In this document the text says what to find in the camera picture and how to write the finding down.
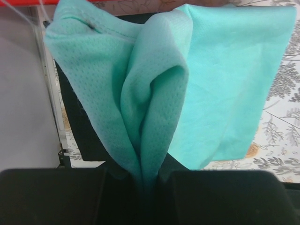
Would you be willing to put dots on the mint green t-shirt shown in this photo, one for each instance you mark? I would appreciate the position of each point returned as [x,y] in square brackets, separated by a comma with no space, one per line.
[152,89]

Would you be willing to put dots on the floral patterned table mat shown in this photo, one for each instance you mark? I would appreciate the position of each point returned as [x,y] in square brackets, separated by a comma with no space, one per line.
[275,148]

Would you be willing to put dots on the folded black t-shirt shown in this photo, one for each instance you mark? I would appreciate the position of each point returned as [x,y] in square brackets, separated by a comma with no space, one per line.
[89,117]

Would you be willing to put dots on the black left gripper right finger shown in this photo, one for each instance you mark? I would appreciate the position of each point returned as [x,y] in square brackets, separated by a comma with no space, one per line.
[223,197]

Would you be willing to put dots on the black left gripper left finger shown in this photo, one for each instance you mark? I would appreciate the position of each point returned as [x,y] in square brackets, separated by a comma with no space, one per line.
[87,196]

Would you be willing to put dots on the aluminium mounting rail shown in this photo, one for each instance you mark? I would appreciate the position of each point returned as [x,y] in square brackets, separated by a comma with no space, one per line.
[48,67]

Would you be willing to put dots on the red plastic bin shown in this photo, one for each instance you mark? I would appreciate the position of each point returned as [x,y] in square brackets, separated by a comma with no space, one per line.
[31,2]

